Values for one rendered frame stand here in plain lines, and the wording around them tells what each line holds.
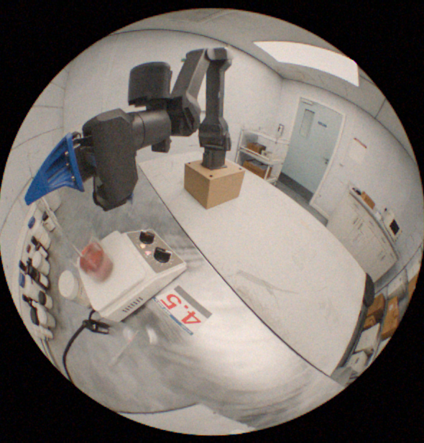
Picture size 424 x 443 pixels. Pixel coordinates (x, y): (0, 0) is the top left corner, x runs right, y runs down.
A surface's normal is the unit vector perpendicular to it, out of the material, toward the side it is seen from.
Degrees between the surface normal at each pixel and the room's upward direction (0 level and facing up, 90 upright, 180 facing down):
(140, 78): 89
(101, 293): 0
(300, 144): 90
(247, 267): 0
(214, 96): 97
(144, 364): 0
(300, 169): 90
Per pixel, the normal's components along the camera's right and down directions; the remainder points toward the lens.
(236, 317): 0.11, -0.70
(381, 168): -0.79, 0.37
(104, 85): 0.61, 0.61
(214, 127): -0.41, 0.80
